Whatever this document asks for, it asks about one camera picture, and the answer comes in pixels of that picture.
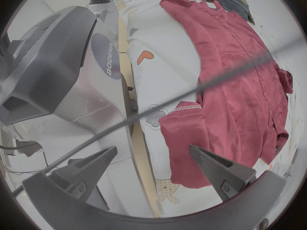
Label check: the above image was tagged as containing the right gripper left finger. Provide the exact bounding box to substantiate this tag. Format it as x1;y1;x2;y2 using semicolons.
51;146;118;202

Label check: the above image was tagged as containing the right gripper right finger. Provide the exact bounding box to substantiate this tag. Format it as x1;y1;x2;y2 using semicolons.
189;144;257;202

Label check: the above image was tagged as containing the red shirt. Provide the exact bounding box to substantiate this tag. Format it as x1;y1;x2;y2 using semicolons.
158;0;293;189

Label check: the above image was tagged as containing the grey garment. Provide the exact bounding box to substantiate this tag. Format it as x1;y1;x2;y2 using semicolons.
211;0;250;21

